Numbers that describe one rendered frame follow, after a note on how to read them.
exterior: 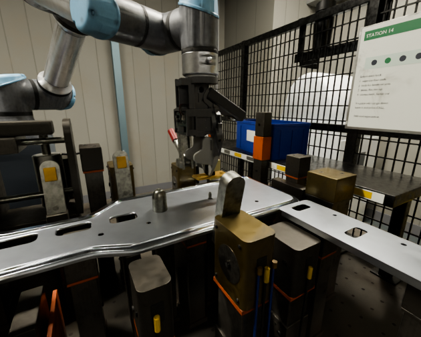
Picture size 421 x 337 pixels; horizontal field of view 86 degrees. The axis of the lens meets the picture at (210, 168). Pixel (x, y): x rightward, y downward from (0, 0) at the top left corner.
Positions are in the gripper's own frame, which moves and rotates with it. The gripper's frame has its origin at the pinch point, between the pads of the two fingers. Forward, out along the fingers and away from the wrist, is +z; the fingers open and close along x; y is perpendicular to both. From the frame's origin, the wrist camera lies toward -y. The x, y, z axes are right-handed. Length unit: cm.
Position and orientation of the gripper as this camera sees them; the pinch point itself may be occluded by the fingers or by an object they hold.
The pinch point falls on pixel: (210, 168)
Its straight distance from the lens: 53.9
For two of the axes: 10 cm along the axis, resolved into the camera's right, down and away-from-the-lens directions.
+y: -8.7, 1.4, -4.7
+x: 4.9, 2.3, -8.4
